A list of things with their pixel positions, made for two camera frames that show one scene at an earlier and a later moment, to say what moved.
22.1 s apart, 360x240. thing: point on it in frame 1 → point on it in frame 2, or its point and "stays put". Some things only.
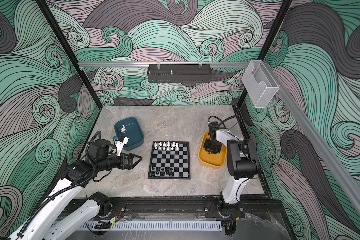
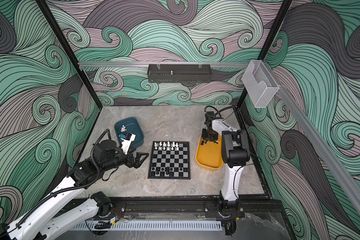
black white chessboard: [169, 160] stays put
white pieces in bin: [123, 129] stays put
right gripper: [206, 148] → [205, 138]
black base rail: [247, 211] stays put
